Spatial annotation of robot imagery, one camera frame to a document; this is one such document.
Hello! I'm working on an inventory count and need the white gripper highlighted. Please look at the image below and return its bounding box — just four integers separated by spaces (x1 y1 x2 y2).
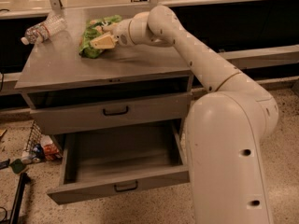
90 19 134 49

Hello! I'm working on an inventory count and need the green rice chip bag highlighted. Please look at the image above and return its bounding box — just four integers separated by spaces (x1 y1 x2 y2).
79 15 122 59

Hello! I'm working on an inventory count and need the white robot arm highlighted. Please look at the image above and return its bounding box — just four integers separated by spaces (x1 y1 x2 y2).
91 6 278 224

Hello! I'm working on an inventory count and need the grey drawer cabinet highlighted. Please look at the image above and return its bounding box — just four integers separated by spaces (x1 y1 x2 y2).
14 3 195 206

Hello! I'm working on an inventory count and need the closed grey upper drawer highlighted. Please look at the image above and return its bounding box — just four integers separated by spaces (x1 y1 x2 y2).
31 92 191 134

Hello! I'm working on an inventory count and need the open grey lower drawer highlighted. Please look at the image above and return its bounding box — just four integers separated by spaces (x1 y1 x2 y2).
48 120 189 204

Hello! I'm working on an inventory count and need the clear plastic water bottle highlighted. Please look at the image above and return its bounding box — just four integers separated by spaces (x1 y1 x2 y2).
21 15 67 45

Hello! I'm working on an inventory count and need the red snack package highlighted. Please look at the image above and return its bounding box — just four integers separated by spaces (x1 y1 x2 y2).
40 135 62 161

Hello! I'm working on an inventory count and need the blue drink can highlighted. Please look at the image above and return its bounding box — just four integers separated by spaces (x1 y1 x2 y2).
32 144 45 163

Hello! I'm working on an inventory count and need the white can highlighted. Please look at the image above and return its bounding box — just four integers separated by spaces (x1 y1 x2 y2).
21 150 33 164

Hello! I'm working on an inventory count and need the green sponge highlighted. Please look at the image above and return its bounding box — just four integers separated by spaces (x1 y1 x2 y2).
9 159 27 175

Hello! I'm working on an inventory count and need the black stand leg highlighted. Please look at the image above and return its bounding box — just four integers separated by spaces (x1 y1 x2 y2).
8 173 30 224

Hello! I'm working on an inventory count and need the wire basket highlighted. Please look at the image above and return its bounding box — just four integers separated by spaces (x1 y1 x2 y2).
23 121 42 152

